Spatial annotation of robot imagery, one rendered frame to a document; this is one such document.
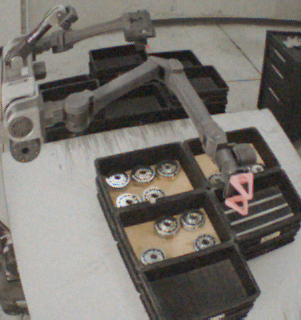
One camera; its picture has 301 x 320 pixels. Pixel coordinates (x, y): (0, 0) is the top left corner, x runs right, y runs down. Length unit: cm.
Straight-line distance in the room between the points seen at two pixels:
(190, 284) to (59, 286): 56
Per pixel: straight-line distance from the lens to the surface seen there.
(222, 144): 147
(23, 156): 199
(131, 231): 206
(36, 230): 225
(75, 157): 254
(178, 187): 223
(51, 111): 158
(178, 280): 193
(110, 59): 364
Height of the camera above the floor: 246
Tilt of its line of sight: 44 degrees down
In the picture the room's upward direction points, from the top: 3 degrees clockwise
